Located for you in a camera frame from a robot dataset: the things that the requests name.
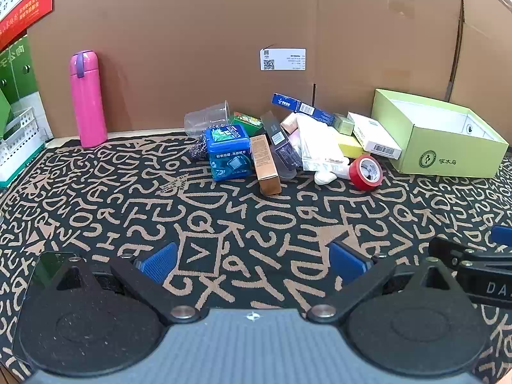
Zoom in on large cardboard sheet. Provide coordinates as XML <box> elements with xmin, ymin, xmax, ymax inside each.
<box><xmin>27</xmin><ymin>0</ymin><xmax>465</xmax><ymax>139</ymax></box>
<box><xmin>449</xmin><ymin>0</ymin><xmax>512</xmax><ymax>123</ymax></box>

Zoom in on red tape roll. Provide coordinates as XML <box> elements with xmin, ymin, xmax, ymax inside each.
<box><xmin>348</xmin><ymin>154</ymin><xmax>384</xmax><ymax>192</ymax></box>

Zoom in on yellow flat box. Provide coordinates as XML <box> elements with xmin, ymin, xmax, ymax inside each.
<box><xmin>335</xmin><ymin>132</ymin><xmax>365</xmax><ymax>160</ymax></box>

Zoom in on white box with barcode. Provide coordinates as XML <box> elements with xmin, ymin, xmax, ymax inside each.
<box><xmin>347</xmin><ymin>112</ymin><xmax>403</xmax><ymax>160</ymax></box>

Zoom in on steel wool scrubber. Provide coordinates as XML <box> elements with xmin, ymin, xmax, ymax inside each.
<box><xmin>191</xmin><ymin>128</ymin><xmax>212</xmax><ymax>163</ymax></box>

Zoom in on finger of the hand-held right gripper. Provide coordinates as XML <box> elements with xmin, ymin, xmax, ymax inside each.
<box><xmin>491</xmin><ymin>225</ymin><xmax>512</xmax><ymax>247</ymax></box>
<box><xmin>428</xmin><ymin>237</ymin><xmax>512</xmax><ymax>273</ymax></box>

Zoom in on green cardboard box white print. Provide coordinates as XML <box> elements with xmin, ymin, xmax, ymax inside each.
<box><xmin>0</xmin><ymin>88</ymin><xmax>13</xmax><ymax>137</ymax></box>

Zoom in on white shipping label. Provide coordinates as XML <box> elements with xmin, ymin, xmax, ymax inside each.
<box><xmin>260</xmin><ymin>48</ymin><xmax>307</xmax><ymax>71</ymax></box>

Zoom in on dark grey box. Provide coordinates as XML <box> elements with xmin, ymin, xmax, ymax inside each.
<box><xmin>260</xmin><ymin>110</ymin><xmax>293</xmax><ymax>147</ymax></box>

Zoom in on brown small carton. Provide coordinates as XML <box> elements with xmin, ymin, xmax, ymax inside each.
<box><xmin>250</xmin><ymin>134</ymin><xmax>282</xmax><ymax>196</ymax></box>

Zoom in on clear plastic case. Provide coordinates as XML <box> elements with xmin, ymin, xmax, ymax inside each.
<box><xmin>270</xmin><ymin>142</ymin><xmax>303</xmax><ymax>180</ymax></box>

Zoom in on green file box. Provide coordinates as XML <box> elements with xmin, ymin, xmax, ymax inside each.
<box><xmin>0</xmin><ymin>34</ymin><xmax>41</xmax><ymax>107</ymax></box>

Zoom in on dark glossy flat plate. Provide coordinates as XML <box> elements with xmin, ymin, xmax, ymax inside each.
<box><xmin>12</xmin><ymin>251</ymin><xmax>85</xmax><ymax>365</ymax></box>

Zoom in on pink thermos bottle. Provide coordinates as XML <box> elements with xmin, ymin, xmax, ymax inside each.
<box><xmin>69</xmin><ymin>50</ymin><xmax>108</xmax><ymax>148</ymax></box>

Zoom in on light green shoe box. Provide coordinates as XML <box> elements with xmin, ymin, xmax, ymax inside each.
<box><xmin>371</xmin><ymin>89</ymin><xmax>510</xmax><ymax>179</ymax></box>

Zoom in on white plastic basket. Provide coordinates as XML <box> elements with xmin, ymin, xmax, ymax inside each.
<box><xmin>0</xmin><ymin>106</ymin><xmax>47</xmax><ymax>187</ymax></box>

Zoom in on small shiny green box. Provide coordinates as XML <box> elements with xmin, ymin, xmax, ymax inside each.
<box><xmin>333</xmin><ymin>113</ymin><xmax>356</xmax><ymax>136</ymax></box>

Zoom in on red wall calendar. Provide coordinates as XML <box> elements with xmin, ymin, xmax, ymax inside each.
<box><xmin>0</xmin><ymin>0</ymin><xmax>54</xmax><ymax>51</ymax></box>

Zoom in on clear plastic cup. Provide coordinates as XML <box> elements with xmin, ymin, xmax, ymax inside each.
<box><xmin>184</xmin><ymin>101</ymin><xmax>232</xmax><ymax>137</ymax></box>

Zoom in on green floral box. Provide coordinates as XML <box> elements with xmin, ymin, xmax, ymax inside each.
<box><xmin>230</xmin><ymin>112</ymin><xmax>265</xmax><ymax>137</ymax></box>

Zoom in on long blue box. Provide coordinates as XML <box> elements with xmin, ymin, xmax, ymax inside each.
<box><xmin>272</xmin><ymin>93</ymin><xmax>335</xmax><ymax>125</ymax></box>

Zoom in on blue gum container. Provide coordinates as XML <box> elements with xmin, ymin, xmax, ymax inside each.
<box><xmin>205</xmin><ymin>124</ymin><xmax>255</xmax><ymax>182</ymax></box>

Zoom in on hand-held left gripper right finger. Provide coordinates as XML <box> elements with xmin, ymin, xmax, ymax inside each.
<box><xmin>307</xmin><ymin>241</ymin><xmax>467</xmax><ymax>324</ymax></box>

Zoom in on black letter-patterned mat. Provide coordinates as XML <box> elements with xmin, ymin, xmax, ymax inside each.
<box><xmin>0</xmin><ymin>126</ymin><xmax>512</xmax><ymax>384</ymax></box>

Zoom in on pale pink small box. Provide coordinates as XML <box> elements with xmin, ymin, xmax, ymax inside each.
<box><xmin>280</xmin><ymin>112</ymin><xmax>299</xmax><ymax>135</ymax></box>

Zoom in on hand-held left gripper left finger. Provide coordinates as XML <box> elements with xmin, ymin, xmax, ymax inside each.
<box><xmin>55</xmin><ymin>242</ymin><xmax>201</xmax><ymax>326</ymax></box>

